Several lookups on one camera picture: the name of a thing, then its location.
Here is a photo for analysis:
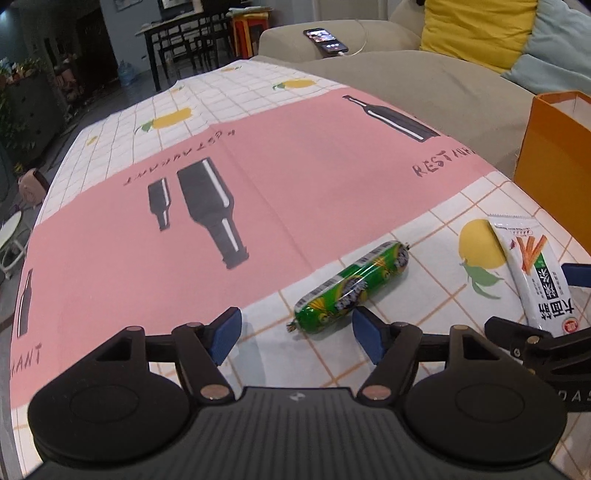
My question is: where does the smartphone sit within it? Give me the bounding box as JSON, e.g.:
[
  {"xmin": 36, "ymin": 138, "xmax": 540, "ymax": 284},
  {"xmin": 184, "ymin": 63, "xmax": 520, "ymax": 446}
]
[{"xmin": 303, "ymin": 28, "xmax": 349, "ymax": 55}]

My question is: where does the orange paper bag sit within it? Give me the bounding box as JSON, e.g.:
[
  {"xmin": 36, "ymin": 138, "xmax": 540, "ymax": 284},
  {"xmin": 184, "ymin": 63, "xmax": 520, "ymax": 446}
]
[{"xmin": 513, "ymin": 91, "xmax": 591, "ymax": 241}]

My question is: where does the pink backpack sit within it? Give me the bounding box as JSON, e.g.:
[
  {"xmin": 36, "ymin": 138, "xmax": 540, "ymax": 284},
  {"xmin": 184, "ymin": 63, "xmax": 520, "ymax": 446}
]
[{"xmin": 18, "ymin": 168, "xmax": 51, "ymax": 208}]

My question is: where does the white charging cable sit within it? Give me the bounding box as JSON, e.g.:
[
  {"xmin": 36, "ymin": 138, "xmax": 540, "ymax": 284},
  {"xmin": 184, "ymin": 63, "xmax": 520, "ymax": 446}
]
[{"xmin": 339, "ymin": 23, "xmax": 375, "ymax": 57}]

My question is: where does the pink and white printed tablecloth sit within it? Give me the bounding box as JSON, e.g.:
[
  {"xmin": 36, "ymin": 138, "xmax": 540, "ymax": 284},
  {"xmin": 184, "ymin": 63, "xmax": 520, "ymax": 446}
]
[{"xmin": 9, "ymin": 60, "xmax": 591, "ymax": 480}]

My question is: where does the dark cabinet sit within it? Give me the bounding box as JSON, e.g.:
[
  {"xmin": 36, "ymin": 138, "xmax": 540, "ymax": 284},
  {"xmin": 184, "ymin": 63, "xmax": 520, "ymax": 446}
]
[{"xmin": 0, "ymin": 69, "xmax": 68, "ymax": 158}]

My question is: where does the dark dining table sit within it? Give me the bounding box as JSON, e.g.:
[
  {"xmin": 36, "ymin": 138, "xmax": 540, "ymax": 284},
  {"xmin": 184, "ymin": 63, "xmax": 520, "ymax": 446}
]
[{"xmin": 135, "ymin": 9, "xmax": 232, "ymax": 90}]

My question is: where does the light blue cushion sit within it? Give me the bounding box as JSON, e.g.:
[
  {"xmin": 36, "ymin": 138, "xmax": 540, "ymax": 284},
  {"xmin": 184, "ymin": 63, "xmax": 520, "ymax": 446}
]
[{"xmin": 502, "ymin": 0, "xmax": 591, "ymax": 95}]

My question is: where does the blue water bottle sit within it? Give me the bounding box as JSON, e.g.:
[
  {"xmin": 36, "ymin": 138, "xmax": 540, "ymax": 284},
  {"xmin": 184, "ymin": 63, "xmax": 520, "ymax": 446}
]
[{"xmin": 117, "ymin": 60, "xmax": 138, "ymax": 88}]

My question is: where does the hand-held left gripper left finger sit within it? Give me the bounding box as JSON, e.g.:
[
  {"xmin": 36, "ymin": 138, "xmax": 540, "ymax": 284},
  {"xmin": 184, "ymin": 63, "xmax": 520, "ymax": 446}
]
[{"xmin": 85, "ymin": 307, "xmax": 242, "ymax": 402}]

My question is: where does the yellow cushion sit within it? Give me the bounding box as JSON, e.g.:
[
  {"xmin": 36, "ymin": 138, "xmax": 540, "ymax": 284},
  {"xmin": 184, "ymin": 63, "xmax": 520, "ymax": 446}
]
[{"xmin": 419, "ymin": 0, "xmax": 540, "ymax": 75}]

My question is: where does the orange stool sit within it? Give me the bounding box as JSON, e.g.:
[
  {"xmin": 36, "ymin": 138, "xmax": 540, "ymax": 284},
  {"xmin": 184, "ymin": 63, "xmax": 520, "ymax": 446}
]
[{"xmin": 231, "ymin": 13, "xmax": 269, "ymax": 60}]

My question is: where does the green sausage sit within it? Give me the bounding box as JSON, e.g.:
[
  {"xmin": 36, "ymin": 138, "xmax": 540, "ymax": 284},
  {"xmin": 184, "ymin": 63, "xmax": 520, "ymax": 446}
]
[{"xmin": 287, "ymin": 241, "xmax": 411, "ymax": 335}]

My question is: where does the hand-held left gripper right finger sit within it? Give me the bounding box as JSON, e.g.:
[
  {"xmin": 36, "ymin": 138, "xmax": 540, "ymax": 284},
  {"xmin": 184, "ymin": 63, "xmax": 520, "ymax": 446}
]
[{"xmin": 352, "ymin": 307, "xmax": 513, "ymax": 401}]

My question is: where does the beige sofa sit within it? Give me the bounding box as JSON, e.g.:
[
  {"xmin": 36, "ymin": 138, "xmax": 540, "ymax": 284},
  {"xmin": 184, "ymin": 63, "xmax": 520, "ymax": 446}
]
[{"xmin": 249, "ymin": 0, "xmax": 591, "ymax": 181}]

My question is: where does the white round stool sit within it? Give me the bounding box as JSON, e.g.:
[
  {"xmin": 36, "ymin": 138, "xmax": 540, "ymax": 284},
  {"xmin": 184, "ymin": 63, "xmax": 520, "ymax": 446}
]
[{"xmin": 0, "ymin": 211, "xmax": 29, "ymax": 282}]

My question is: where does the dark dining chair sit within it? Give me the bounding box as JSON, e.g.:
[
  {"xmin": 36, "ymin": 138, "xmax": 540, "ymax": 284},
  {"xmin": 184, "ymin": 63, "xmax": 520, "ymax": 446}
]
[{"xmin": 159, "ymin": 28, "xmax": 225, "ymax": 77}]

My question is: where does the white breadstick snack packet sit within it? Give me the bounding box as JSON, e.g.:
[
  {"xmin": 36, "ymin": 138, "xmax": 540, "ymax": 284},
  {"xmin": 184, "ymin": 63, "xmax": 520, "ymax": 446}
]
[{"xmin": 487, "ymin": 215, "xmax": 578, "ymax": 337}]

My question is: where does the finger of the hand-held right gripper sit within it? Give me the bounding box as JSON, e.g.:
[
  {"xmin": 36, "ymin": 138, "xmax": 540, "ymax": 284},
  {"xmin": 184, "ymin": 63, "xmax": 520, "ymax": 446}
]
[
  {"xmin": 485, "ymin": 316, "xmax": 591, "ymax": 376},
  {"xmin": 561, "ymin": 263, "xmax": 591, "ymax": 289}
]

